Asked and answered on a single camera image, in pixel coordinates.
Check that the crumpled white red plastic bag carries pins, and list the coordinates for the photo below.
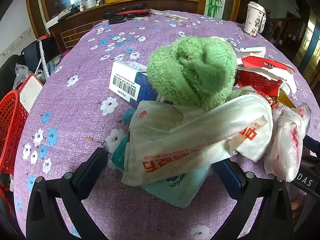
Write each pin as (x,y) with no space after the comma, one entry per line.
(285,140)

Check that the white blue barcode box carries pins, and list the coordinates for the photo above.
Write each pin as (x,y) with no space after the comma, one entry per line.
(125,77)

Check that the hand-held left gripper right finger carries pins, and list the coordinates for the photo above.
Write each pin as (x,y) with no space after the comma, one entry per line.
(232,178)

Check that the purple floral tablecloth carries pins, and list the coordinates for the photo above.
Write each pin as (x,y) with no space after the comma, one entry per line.
(75,110)

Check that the green fuzzy cloth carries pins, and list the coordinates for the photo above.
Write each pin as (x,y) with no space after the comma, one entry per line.
(200,75)

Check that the white framed red box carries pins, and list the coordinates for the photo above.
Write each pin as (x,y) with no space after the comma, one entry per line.
(31,92)

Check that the teal wipes packet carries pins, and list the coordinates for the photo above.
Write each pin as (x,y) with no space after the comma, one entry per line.
(175,188)

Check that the orange packet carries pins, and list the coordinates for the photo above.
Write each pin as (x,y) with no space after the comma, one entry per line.
(285,101)

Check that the white paper scrap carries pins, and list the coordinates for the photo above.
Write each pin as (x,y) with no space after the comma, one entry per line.
(252,50)

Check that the black leather sofa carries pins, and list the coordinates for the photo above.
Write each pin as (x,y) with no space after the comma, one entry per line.
(7,67)

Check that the red plastic basket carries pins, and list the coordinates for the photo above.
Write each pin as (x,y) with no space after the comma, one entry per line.
(12,130)

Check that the wooden stair railing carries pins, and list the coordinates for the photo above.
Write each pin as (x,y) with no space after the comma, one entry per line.
(285,32)

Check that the white printed plastic bag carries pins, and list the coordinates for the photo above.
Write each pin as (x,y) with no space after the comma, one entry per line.
(175,140)

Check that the dark blue bag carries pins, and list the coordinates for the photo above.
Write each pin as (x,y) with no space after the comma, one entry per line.
(32,52)

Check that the torn red white carton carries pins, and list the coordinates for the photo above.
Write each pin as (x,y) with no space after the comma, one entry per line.
(260,80)

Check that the white slotted strip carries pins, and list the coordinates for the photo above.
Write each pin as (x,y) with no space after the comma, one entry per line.
(42,57)

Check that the white paper-wrapped sticks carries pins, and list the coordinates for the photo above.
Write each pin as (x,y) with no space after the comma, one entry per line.
(170,15)

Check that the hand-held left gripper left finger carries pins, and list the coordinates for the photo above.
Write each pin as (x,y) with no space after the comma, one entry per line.
(87,180)

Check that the clear plastic bag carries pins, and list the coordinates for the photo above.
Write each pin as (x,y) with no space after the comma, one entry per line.
(21,73)

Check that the white cartoon print cup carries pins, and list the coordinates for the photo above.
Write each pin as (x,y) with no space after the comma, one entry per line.
(252,20)

